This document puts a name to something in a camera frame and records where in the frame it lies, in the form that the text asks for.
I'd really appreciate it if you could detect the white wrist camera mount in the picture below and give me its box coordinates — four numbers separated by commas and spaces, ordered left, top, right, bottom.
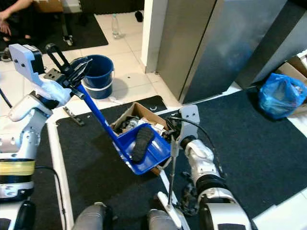
178, 104, 200, 139
8, 43, 72, 107

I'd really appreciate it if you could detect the blue plastic dustpan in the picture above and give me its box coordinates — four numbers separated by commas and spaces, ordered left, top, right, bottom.
76, 84, 172, 176

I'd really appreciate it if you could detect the black floor mat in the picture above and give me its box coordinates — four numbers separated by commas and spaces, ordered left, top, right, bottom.
55, 88, 307, 230
0, 0, 109, 53

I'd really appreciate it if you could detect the dark grey metal cabinet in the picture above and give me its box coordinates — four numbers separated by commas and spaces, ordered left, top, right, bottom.
235, 0, 307, 90

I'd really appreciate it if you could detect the black shoe sole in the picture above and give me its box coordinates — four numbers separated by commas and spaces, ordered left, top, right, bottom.
131, 126, 155, 164

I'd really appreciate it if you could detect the black floor cable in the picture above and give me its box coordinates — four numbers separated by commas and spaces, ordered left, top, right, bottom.
35, 166, 67, 230

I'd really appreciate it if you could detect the grey right robot leg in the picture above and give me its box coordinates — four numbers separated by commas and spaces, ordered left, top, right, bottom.
146, 209, 179, 230

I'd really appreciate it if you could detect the white crumpled trash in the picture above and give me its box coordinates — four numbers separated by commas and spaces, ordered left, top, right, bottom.
119, 116, 166, 137

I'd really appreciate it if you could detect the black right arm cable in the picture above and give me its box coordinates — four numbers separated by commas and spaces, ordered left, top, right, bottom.
172, 116, 225, 177

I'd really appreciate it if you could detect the open cardboard box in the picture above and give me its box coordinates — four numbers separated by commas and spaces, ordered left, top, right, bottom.
111, 102, 173, 176

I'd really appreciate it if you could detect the blue plastic bucket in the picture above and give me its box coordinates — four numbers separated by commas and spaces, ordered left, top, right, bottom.
77, 54, 115, 100

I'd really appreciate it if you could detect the grey robot leg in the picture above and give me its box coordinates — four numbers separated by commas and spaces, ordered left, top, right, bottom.
146, 209, 179, 230
74, 202, 107, 230

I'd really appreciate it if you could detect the clear plastic bottle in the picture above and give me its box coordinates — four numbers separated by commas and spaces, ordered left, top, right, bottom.
111, 13, 122, 40

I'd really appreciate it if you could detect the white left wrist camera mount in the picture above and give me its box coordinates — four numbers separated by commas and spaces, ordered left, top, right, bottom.
8, 43, 72, 107

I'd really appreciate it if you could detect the seated person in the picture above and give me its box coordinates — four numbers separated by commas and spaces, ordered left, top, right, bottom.
0, 0, 39, 63

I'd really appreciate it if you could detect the blue plastic bag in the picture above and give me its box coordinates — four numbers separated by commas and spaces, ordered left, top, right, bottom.
258, 73, 307, 120

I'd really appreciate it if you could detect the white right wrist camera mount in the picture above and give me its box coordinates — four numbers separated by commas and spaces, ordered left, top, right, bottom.
178, 104, 200, 139

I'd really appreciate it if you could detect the small black object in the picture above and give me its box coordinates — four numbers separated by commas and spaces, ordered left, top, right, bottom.
134, 10, 145, 23

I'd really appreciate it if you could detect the black perforated sandal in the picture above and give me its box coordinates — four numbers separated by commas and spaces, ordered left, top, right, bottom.
178, 172, 203, 217

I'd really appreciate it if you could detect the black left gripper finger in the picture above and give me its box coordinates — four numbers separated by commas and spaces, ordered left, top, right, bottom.
47, 43, 72, 76
71, 57, 94, 88

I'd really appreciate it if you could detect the grey left robot leg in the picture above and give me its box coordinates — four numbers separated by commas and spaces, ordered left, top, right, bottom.
74, 202, 107, 230

